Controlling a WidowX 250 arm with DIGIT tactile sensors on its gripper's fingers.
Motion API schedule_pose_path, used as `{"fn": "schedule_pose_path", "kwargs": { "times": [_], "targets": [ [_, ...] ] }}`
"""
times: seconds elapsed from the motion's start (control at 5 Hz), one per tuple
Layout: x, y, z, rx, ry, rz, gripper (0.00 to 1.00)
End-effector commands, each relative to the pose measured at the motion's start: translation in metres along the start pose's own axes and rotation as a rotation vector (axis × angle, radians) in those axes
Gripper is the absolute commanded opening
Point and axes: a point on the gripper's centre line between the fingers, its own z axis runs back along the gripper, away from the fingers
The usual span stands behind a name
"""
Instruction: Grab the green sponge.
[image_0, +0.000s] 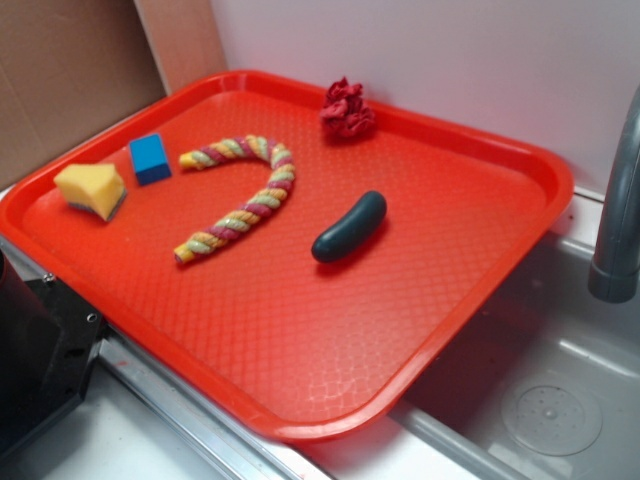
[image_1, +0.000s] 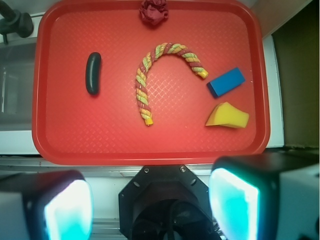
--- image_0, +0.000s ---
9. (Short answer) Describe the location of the grey faucet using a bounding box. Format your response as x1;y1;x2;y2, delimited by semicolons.
588;93;639;304

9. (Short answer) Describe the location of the crumpled red cloth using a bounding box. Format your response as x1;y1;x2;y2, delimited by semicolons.
319;77;376;138

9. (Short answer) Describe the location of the yellow green sponge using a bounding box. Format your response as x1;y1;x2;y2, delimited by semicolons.
54;164;127;222

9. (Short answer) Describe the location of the red plastic tray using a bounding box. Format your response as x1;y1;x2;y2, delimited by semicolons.
1;71;574;443

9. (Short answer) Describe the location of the dark green toy cucumber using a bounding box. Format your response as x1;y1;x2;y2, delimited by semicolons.
311;191;387;263

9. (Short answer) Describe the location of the grey sink basin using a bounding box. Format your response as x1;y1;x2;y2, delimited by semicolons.
392;234;639;479

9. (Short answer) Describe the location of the multicolour twisted rope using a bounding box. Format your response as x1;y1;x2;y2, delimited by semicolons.
173;134;297;266

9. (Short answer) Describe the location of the blue rectangular block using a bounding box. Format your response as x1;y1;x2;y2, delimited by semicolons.
128;133;172;186

